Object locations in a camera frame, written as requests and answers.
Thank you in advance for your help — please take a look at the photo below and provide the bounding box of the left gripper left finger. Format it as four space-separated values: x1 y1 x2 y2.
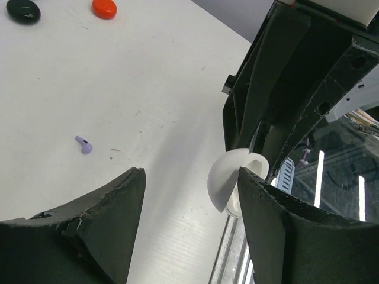
1 168 146 283

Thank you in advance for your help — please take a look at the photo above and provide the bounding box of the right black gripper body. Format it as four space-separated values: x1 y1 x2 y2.
224 1 378 124

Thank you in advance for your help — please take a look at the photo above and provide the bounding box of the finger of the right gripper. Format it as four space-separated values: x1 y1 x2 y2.
223 5 311 151
266 44 378 178

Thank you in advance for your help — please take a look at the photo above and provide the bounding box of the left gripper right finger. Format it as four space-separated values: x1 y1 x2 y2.
237 167 378 283

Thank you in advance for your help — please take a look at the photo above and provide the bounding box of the white earbud charging case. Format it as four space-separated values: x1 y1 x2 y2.
207 148 269 218

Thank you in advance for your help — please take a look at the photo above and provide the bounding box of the red earbud charging case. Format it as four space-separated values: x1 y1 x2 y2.
91 0 117 20

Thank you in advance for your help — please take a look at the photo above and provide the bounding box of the black earbud charging case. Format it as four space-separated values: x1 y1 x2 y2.
6 0 41 25

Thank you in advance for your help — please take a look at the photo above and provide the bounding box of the purple earbud right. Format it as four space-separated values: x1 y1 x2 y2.
75 136 93 154

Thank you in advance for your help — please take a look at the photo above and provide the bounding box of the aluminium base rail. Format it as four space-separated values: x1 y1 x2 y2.
209 216 255 284

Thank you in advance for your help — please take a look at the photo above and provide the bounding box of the slotted cable duct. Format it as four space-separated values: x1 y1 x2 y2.
276 158 295 195

